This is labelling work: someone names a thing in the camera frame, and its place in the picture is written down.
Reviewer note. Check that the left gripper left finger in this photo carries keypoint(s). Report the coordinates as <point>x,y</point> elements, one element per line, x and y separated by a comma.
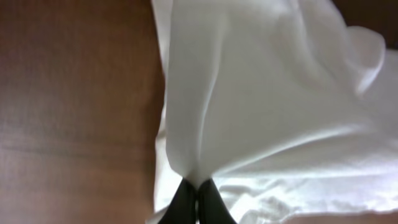
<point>182,209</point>

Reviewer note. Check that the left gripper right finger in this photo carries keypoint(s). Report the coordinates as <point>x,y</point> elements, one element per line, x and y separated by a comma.
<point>211,208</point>

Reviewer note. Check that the white t-shirt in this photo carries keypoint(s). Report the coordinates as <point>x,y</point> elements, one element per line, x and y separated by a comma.
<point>286,108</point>

